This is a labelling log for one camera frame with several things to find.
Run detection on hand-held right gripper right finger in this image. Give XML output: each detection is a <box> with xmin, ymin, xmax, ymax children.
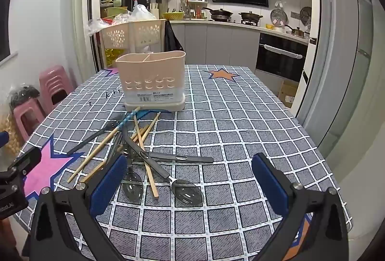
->
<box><xmin>251</xmin><ymin>153</ymin><xmax>351</xmax><ymax>261</ymax></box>

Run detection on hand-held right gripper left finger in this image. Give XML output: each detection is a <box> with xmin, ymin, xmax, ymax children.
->
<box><xmin>28</xmin><ymin>153</ymin><xmax>128</xmax><ymax>261</ymax></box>

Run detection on steel spoon black handle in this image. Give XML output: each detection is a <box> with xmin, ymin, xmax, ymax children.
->
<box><xmin>120</xmin><ymin>144</ymin><xmax>144</xmax><ymax>201</ymax></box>
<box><xmin>120</xmin><ymin>125</ymin><xmax>205</xmax><ymax>207</ymax></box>

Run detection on black handled utensil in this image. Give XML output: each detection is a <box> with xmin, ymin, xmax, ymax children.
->
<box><xmin>105</xmin><ymin>131</ymin><xmax>124</xmax><ymax>168</ymax></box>

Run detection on black handled fork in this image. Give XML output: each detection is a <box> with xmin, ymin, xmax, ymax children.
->
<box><xmin>65</xmin><ymin>119</ymin><xmax>125</xmax><ymax>156</ymax></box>

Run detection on blue patterned wooden chopstick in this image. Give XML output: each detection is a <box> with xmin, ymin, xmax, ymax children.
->
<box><xmin>67</xmin><ymin>107</ymin><xmax>141</xmax><ymax>184</ymax></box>

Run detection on black handled table knife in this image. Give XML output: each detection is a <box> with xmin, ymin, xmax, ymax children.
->
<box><xmin>141</xmin><ymin>151</ymin><xmax>215</xmax><ymax>164</ymax></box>

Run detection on beige plastic utensil holder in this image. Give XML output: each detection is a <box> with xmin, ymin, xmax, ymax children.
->
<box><xmin>116</xmin><ymin>51</ymin><xmax>186</xmax><ymax>112</ymax></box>

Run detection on bag of pale yellow balls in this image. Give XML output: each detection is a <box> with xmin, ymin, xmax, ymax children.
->
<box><xmin>0</xmin><ymin>112</ymin><xmax>23</xmax><ymax>156</ymax></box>

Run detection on pink plastic stool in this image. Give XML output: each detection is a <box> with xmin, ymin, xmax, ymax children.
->
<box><xmin>39</xmin><ymin>66</ymin><xmax>76</xmax><ymax>105</ymax></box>
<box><xmin>13</xmin><ymin>98</ymin><xmax>47</xmax><ymax>144</ymax></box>

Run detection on black plastic bag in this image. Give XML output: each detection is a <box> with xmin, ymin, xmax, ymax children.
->
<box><xmin>8</xmin><ymin>85</ymin><xmax>41</xmax><ymax>109</ymax></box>

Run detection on grey checked star tablecloth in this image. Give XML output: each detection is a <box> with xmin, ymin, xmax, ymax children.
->
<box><xmin>21</xmin><ymin>64</ymin><xmax>352</xmax><ymax>261</ymax></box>

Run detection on cardboard box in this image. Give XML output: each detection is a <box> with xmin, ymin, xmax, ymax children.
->
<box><xmin>277</xmin><ymin>80</ymin><xmax>300</xmax><ymax>108</ymax></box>

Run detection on black built-in oven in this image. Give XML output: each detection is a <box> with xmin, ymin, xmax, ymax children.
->
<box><xmin>256</xmin><ymin>33</ymin><xmax>309</xmax><ymax>82</ymax></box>

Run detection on gold foil wrapping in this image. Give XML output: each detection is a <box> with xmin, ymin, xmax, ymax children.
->
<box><xmin>104</xmin><ymin>49</ymin><xmax>121</xmax><ymax>61</ymax></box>

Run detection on clear crumpled plastic bag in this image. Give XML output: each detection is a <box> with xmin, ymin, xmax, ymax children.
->
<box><xmin>86</xmin><ymin>18</ymin><xmax>110</xmax><ymax>36</ymax></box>

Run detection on sliding glass door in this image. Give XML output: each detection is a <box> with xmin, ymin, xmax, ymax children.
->
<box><xmin>296</xmin><ymin>0</ymin><xmax>385</xmax><ymax>159</ymax></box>

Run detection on cream perforated plastic basket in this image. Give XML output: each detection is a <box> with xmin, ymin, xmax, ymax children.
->
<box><xmin>99</xmin><ymin>19</ymin><xmax>167</xmax><ymax>69</ymax></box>

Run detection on grey lower kitchen cabinets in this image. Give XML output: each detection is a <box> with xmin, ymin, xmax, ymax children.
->
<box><xmin>171</xmin><ymin>22</ymin><xmax>261</xmax><ymax>69</ymax></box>

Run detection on small steel pot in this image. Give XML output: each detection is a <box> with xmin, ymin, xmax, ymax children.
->
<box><xmin>284</xmin><ymin>25</ymin><xmax>310</xmax><ymax>39</ymax></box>

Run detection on black garment on basket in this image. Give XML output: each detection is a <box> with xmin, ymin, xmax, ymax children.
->
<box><xmin>164</xmin><ymin>20</ymin><xmax>184</xmax><ymax>52</ymax></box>

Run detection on round metal steamer rack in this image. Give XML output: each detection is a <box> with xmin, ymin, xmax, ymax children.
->
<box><xmin>270</xmin><ymin>9</ymin><xmax>288</xmax><ymax>27</ymax></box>

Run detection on green plastic basin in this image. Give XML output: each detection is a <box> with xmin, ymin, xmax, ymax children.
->
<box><xmin>105</xmin><ymin>7</ymin><xmax>128</xmax><ymax>18</ymax></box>

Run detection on dark pan with lid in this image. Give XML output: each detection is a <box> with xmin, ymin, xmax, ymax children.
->
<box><xmin>238</xmin><ymin>11</ymin><xmax>263</xmax><ymax>24</ymax></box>

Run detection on white plastic bag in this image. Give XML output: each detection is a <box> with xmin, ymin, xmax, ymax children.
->
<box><xmin>128</xmin><ymin>5</ymin><xmax>158</xmax><ymax>22</ymax></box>

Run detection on round dark hanging trivet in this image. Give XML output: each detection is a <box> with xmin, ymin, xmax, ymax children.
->
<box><xmin>299</xmin><ymin>7</ymin><xmax>312</xmax><ymax>27</ymax></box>

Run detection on green colander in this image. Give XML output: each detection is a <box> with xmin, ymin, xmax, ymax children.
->
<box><xmin>162</xmin><ymin>11</ymin><xmax>185</xmax><ymax>21</ymax></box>

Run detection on black wok with lid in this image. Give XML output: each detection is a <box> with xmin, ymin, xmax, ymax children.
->
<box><xmin>202</xmin><ymin>7</ymin><xmax>233</xmax><ymax>21</ymax></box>

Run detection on spice rack with bottles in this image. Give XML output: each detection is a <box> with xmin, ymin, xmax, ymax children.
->
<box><xmin>180</xmin><ymin>0</ymin><xmax>209</xmax><ymax>20</ymax></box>

